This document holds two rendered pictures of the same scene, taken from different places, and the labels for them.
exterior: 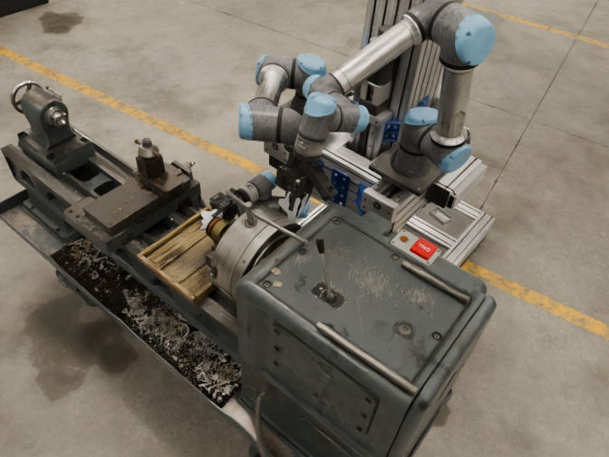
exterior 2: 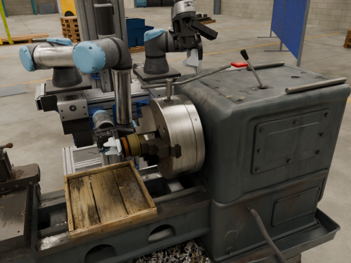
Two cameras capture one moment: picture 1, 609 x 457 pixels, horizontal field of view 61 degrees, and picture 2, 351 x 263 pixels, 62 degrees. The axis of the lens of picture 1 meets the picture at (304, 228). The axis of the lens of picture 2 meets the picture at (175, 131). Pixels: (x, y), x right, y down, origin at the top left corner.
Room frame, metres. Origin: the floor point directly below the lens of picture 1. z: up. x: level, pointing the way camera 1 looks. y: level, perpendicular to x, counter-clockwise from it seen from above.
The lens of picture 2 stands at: (0.51, 0.99, 1.62)
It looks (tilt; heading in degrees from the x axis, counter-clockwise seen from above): 27 degrees down; 303
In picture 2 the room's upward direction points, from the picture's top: 2 degrees counter-clockwise
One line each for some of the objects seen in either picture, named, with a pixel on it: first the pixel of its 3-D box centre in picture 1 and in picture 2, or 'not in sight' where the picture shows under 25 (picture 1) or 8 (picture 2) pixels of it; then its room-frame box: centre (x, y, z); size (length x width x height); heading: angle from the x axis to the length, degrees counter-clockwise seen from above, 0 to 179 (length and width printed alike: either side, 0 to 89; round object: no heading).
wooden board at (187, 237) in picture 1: (202, 251); (106, 194); (1.25, 0.37, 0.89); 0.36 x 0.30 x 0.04; 145
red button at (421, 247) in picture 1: (423, 249); (239, 65); (1.01, -0.35, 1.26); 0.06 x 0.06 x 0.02; 55
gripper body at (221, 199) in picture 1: (229, 204); (106, 136); (1.31, 0.27, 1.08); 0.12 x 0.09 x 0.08; 144
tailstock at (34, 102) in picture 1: (49, 123); not in sight; (1.79, 1.13, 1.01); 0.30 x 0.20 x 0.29; 55
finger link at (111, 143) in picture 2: (207, 217); (112, 144); (1.22, 0.33, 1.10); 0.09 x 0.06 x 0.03; 144
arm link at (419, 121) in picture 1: (421, 128); (155, 41); (1.52, -0.38, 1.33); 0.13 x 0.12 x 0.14; 34
